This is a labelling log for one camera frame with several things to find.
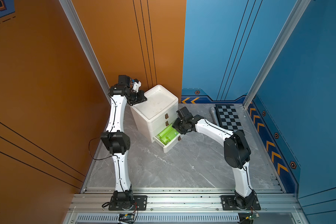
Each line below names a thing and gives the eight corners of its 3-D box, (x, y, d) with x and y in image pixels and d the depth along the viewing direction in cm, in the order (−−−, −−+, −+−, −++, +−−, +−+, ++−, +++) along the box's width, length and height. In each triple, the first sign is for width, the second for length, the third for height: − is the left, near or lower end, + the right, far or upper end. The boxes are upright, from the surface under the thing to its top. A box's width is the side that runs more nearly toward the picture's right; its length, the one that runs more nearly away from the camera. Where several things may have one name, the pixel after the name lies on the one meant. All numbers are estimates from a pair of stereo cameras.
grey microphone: (212, 125, 110) (213, 121, 106) (209, 110, 120) (210, 107, 116) (217, 125, 110) (218, 121, 106) (213, 110, 120) (214, 107, 116)
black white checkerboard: (220, 132, 105) (221, 129, 102) (213, 107, 121) (214, 104, 118) (241, 132, 105) (243, 129, 102) (232, 107, 121) (233, 104, 118)
